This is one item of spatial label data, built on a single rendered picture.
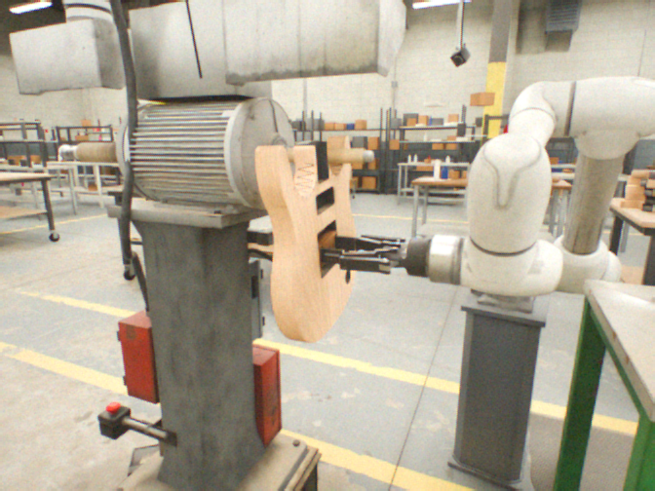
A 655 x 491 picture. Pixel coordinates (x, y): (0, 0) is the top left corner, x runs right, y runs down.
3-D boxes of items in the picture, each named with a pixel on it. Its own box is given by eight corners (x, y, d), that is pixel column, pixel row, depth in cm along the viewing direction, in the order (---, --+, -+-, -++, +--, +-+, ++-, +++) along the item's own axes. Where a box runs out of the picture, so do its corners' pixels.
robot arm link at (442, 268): (463, 273, 79) (432, 270, 81) (466, 229, 76) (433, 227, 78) (457, 294, 71) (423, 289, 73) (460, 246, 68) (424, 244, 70)
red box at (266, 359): (204, 430, 140) (195, 333, 131) (225, 408, 151) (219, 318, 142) (265, 451, 130) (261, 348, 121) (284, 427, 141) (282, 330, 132)
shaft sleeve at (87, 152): (97, 153, 122) (86, 167, 119) (84, 138, 118) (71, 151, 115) (141, 154, 115) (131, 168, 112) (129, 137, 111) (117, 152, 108)
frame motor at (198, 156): (114, 207, 100) (99, 98, 94) (190, 196, 124) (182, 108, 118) (253, 220, 85) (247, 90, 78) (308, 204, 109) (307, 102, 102)
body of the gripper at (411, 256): (425, 285, 73) (376, 279, 77) (433, 267, 80) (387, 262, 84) (426, 247, 71) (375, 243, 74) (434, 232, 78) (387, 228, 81)
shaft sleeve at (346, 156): (293, 156, 94) (289, 166, 92) (289, 145, 91) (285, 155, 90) (367, 157, 87) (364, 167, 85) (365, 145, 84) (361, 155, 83)
